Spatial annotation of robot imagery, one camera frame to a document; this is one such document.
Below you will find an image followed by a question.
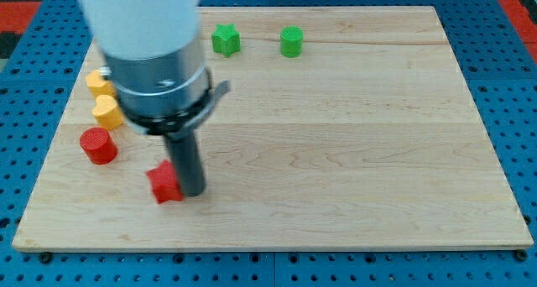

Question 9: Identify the red star block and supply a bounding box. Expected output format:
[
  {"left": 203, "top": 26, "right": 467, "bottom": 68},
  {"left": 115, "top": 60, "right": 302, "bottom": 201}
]
[{"left": 145, "top": 159, "right": 183, "bottom": 204}]

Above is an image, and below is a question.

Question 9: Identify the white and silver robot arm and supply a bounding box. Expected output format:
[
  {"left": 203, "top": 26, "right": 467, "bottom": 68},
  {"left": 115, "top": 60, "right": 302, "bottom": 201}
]
[{"left": 78, "top": 0, "right": 228, "bottom": 138}]

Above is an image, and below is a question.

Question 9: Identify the yellow block behind arm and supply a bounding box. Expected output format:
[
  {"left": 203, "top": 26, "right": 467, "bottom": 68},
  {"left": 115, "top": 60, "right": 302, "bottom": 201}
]
[{"left": 86, "top": 70, "right": 117, "bottom": 98}]

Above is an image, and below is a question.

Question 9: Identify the green star block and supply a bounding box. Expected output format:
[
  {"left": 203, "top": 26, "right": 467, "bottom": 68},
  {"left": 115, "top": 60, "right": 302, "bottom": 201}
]
[{"left": 211, "top": 23, "right": 242, "bottom": 57}]

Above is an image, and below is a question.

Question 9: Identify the light wooden board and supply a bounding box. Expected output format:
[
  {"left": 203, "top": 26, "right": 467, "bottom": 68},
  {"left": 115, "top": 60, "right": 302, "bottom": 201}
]
[{"left": 13, "top": 7, "right": 534, "bottom": 253}]

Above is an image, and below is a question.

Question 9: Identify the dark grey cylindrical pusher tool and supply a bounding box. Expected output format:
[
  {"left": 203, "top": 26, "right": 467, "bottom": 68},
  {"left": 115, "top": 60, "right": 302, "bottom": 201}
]
[{"left": 164, "top": 133, "right": 206, "bottom": 197}]

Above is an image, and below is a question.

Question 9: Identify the green cylinder block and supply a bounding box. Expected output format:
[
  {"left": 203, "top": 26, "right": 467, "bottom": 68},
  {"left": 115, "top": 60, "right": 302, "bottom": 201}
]
[{"left": 280, "top": 25, "right": 304, "bottom": 58}]

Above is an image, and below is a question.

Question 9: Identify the yellow heart block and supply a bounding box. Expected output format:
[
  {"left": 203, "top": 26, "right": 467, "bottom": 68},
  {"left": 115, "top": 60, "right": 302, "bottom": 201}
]
[{"left": 91, "top": 95, "right": 123, "bottom": 131}]

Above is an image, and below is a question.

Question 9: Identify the red cylinder block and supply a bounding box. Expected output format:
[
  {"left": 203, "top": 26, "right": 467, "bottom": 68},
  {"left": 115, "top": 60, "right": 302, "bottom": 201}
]
[{"left": 79, "top": 128, "right": 118, "bottom": 165}]

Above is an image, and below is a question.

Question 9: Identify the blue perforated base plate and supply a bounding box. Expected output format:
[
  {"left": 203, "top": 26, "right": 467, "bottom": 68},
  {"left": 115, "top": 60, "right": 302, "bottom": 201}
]
[{"left": 1, "top": 0, "right": 536, "bottom": 286}]

